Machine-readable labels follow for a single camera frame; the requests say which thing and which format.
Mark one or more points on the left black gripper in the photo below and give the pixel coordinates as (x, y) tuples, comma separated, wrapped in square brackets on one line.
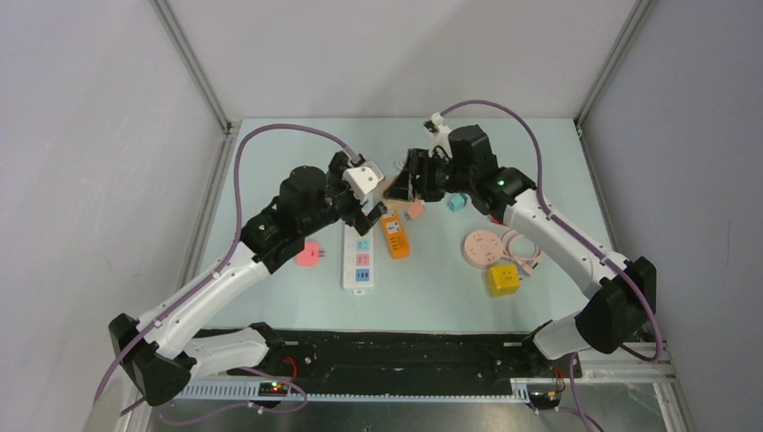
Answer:
[(334, 177)]

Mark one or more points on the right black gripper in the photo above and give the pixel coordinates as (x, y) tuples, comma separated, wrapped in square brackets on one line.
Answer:
[(420, 164)]

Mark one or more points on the beige dragon cube adapter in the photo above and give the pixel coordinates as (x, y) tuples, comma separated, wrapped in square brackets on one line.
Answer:
[(381, 189)]

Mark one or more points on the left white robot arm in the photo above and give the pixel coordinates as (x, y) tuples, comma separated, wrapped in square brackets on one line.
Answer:
[(161, 350)]

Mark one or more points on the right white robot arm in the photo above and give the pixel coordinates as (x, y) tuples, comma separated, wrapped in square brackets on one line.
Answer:
[(621, 292)]

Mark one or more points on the salmon pink charger plug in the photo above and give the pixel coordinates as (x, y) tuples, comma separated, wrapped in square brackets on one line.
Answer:
[(415, 210)]

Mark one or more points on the teal small charger plug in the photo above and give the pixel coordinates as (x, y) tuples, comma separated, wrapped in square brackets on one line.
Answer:
[(457, 202)]

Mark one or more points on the pink flat plug adapter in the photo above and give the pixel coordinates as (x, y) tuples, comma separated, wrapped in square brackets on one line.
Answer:
[(311, 255)]

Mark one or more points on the white multicolour power strip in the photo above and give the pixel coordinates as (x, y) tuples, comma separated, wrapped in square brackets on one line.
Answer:
[(358, 272)]

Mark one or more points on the orange power strip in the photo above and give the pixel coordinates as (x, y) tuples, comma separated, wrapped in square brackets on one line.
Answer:
[(395, 236)]

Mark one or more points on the pink round power strip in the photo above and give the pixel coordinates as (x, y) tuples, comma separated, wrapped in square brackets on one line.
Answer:
[(482, 249)]

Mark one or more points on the yellow cube socket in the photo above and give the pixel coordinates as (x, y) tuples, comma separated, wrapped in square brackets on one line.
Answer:
[(503, 280)]

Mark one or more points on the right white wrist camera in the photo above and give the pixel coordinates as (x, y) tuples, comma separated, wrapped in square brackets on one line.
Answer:
[(439, 134)]

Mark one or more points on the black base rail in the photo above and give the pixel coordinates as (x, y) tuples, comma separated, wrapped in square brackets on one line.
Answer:
[(404, 366)]

